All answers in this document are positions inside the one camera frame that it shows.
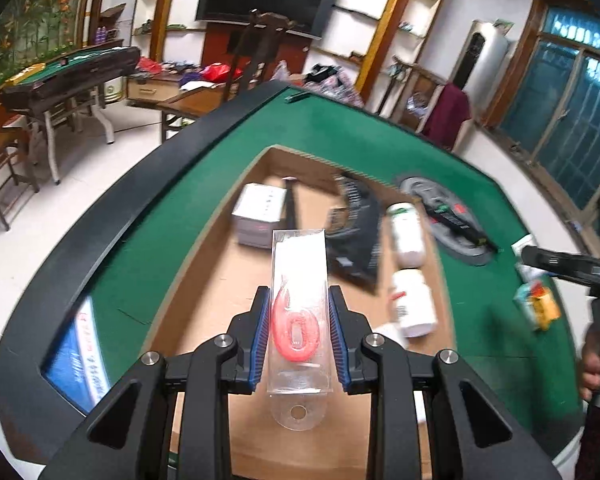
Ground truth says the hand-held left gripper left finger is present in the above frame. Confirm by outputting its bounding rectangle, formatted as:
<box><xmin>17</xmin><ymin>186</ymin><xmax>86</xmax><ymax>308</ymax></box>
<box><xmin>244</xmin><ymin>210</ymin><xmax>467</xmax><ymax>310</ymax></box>
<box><xmin>39</xmin><ymin>286</ymin><xmax>273</xmax><ymax>480</ymax></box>

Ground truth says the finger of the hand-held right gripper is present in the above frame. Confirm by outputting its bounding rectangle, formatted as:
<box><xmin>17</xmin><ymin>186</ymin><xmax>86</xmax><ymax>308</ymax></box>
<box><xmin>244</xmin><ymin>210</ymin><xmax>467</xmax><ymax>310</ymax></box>
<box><xmin>521</xmin><ymin>245</ymin><xmax>567</xmax><ymax>282</ymax></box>

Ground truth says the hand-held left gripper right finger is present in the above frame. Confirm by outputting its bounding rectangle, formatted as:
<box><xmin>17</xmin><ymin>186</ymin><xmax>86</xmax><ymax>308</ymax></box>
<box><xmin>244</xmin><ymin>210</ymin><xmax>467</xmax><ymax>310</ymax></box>
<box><xmin>327</xmin><ymin>285</ymin><xmax>563</xmax><ymax>480</ymax></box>

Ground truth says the teal packet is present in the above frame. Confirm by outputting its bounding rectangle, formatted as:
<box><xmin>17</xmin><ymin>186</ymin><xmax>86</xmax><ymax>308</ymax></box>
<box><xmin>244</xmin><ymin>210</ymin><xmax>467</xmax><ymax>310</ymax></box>
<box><xmin>511</xmin><ymin>237</ymin><xmax>548</xmax><ymax>283</ymax></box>

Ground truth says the red number candle clear pack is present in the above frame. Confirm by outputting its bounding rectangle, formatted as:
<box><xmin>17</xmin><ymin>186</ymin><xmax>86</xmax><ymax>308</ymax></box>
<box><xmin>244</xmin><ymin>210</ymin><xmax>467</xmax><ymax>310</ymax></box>
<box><xmin>269</xmin><ymin>228</ymin><xmax>333</xmax><ymax>433</ymax></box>

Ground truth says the yellow snack packet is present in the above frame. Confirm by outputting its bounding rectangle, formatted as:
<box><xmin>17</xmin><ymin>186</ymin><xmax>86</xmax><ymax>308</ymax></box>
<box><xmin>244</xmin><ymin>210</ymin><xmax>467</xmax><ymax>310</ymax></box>
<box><xmin>514</xmin><ymin>282</ymin><xmax>562</xmax><ymax>332</ymax></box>

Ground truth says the brown cardboard box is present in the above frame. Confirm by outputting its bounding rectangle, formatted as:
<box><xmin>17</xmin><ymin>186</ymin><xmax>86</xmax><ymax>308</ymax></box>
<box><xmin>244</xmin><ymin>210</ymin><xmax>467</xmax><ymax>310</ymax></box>
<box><xmin>165</xmin><ymin>146</ymin><xmax>456</xmax><ymax>480</ymax></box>

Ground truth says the black marker with yellow end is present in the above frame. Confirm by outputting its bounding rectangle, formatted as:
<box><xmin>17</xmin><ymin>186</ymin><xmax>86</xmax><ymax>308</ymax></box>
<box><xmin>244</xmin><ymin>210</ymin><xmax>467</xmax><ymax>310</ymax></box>
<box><xmin>450</xmin><ymin>217</ymin><xmax>500</xmax><ymax>255</ymax></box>

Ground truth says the white bottle with red label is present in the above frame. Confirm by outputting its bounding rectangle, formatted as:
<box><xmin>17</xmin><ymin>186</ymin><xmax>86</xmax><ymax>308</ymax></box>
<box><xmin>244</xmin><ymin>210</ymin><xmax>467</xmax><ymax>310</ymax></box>
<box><xmin>387</xmin><ymin>269</ymin><xmax>438</xmax><ymax>339</ymax></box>

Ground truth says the black snack packet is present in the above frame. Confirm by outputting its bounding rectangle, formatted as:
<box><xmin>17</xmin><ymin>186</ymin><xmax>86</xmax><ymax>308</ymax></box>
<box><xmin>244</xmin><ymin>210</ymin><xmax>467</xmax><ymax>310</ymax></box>
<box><xmin>325</xmin><ymin>172</ymin><xmax>385</xmax><ymax>293</ymax></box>

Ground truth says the black marker with green band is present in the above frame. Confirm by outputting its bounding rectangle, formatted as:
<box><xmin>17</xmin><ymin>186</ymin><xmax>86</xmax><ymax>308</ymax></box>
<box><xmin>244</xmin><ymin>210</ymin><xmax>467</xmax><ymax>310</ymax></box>
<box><xmin>426</xmin><ymin>199</ymin><xmax>468</xmax><ymax>226</ymax></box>

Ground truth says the white bottle with stained neck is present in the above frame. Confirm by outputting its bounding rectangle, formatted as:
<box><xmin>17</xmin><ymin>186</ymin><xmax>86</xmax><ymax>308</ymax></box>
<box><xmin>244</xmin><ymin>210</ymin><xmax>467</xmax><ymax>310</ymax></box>
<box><xmin>386</xmin><ymin>201</ymin><xmax>427</xmax><ymax>267</ymax></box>

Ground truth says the black marker with pink end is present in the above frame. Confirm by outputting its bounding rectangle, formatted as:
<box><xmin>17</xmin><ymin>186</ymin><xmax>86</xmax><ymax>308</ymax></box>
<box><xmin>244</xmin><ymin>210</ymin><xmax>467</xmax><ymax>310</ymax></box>
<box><xmin>281</xmin><ymin>176</ymin><xmax>300</xmax><ymax>233</ymax></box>

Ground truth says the white and red medicine box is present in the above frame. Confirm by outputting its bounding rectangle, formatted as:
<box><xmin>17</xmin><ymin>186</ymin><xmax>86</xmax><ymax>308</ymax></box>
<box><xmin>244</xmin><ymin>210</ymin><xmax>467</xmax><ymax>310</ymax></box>
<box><xmin>230</xmin><ymin>183</ymin><xmax>287</xmax><ymax>249</ymax></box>

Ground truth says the person's right hand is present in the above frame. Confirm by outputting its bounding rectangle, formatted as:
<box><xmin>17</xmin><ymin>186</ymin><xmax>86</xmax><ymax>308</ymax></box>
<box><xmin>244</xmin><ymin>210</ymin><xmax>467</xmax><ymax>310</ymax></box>
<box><xmin>579</xmin><ymin>336</ymin><xmax>600</xmax><ymax>402</ymax></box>

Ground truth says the green framed window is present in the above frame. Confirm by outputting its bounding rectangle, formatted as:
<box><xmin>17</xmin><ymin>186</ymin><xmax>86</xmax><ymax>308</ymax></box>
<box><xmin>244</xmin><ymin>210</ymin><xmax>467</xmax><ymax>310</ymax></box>
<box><xmin>497</xmin><ymin>0</ymin><xmax>600</xmax><ymax>213</ymax></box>

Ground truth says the maroon cloth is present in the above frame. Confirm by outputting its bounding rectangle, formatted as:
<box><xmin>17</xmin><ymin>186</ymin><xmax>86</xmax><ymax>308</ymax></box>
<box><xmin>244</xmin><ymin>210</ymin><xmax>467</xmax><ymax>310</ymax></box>
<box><xmin>421</xmin><ymin>83</ymin><xmax>474</xmax><ymax>152</ymax></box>

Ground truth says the blue printed sheet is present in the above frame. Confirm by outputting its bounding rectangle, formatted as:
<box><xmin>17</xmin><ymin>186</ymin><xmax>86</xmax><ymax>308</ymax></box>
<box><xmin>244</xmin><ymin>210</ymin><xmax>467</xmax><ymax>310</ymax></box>
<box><xmin>44</xmin><ymin>299</ymin><xmax>112</xmax><ymax>413</ymax></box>

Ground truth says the white standing air conditioner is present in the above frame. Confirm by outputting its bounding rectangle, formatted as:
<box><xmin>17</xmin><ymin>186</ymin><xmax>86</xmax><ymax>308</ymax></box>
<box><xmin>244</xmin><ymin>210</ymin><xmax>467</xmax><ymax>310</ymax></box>
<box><xmin>452</xmin><ymin>19</ymin><xmax>511</xmax><ymax>129</ymax></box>

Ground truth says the carved wooden chair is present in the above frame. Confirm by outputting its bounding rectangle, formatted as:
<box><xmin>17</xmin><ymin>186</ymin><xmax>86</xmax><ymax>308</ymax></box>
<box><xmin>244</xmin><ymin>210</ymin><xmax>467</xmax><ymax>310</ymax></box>
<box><xmin>375</xmin><ymin>59</ymin><xmax>456</xmax><ymax>132</ymax></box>

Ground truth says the floral bag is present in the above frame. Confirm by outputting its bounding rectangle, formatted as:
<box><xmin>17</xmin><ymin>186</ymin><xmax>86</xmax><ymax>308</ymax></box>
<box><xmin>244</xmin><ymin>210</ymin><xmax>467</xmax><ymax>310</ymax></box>
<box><xmin>304</xmin><ymin>64</ymin><xmax>367</xmax><ymax>109</ymax></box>

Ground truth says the low wooden table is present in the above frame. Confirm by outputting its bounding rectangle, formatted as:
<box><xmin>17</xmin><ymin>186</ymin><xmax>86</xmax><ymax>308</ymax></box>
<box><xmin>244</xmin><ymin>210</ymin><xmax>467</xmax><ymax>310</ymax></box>
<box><xmin>126</xmin><ymin>76</ymin><xmax>261</xmax><ymax>143</ymax></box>

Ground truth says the white plastic bag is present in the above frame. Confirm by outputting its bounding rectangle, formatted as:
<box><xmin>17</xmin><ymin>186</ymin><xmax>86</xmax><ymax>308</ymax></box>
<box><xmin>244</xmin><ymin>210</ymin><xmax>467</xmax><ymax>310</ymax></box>
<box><xmin>272</xmin><ymin>59</ymin><xmax>302</xmax><ymax>84</ymax></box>

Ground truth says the dark wooden chair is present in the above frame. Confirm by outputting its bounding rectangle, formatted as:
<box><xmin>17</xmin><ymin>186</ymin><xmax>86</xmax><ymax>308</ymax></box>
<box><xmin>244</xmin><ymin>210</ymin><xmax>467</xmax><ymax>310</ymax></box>
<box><xmin>220</xmin><ymin>8</ymin><xmax>295</xmax><ymax>107</ymax></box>

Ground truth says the small wooden chair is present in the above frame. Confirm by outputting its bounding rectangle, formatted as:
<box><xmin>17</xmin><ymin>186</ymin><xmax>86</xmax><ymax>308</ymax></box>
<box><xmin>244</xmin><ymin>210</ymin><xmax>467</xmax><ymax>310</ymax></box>
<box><xmin>0</xmin><ymin>104</ymin><xmax>42</xmax><ymax>232</ymax></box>

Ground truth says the black folding game table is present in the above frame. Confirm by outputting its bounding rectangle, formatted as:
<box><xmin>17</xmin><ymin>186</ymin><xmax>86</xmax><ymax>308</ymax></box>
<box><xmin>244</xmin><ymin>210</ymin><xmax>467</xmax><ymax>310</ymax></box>
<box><xmin>0</xmin><ymin>45</ymin><xmax>144</xmax><ymax>186</ymax></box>

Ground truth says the floral wall poster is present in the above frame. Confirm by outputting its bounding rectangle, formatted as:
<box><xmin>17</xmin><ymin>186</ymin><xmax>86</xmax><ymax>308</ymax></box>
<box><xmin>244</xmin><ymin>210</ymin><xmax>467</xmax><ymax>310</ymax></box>
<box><xmin>0</xmin><ymin>0</ymin><xmax>90</xmax><ymax>97</ymax></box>

